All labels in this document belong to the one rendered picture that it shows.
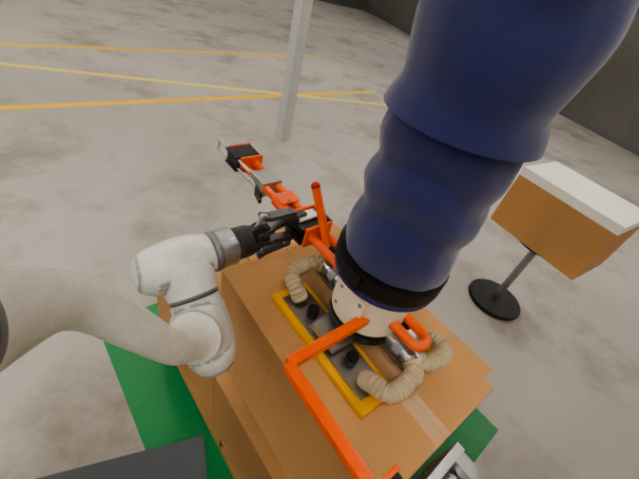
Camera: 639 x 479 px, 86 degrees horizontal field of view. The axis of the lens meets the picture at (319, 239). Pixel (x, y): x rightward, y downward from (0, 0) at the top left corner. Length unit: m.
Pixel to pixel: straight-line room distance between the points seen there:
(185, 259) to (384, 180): 0.41
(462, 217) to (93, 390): 1.81
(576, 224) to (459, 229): 1.85
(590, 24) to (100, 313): 0.58
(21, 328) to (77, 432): 1.62
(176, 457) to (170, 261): 0.52
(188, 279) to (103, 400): 1.33
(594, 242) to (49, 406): 2.78
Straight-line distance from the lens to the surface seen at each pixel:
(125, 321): 0.49
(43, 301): 0.37
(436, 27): 0.46
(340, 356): 0.79
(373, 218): 0.57
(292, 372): 0.61
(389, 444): 0.77
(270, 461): 1.25
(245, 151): 1.10
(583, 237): 2.38
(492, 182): 0.51
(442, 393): 0.88
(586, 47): 0.47
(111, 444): 1.89
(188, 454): 1.04
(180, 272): 0.71
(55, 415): 2.01
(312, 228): 0.84
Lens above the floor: 1.74
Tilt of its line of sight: 39 degrees down
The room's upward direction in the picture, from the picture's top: 16 degrees clockwise
